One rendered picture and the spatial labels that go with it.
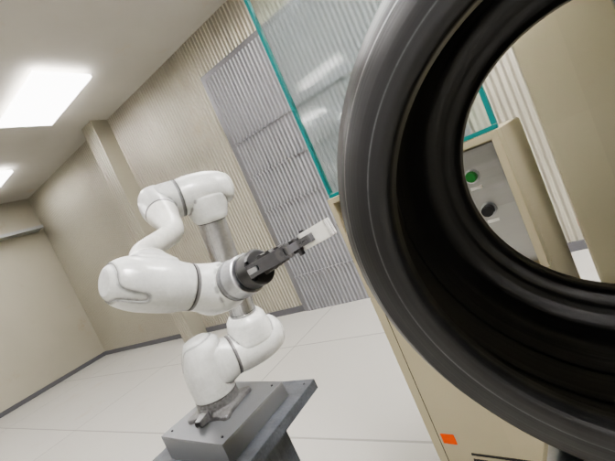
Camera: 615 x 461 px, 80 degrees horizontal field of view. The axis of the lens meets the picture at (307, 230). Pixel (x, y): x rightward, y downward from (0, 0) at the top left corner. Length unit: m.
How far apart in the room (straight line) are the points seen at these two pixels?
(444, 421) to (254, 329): 0.73
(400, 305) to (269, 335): 1.05
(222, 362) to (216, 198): 0.58
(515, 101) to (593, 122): 2.87
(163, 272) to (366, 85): 0.52
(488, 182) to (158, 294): 0.85
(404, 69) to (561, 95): 0.41
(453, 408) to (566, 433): 0.97
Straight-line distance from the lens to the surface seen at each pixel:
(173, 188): 1.29
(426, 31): 0.37
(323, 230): 0.60
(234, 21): 4.73
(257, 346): 1.44
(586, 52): 0.74
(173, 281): 0.75
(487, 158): 1.09
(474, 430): 1.46
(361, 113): 0.40
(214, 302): 0.80
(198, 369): 1.41
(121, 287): 0.74
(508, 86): 3.60
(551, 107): 0.74
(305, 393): 1.50
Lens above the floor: 1.30
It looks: 4 degrees down
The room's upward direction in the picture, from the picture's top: 24 degrees counter-clockwise
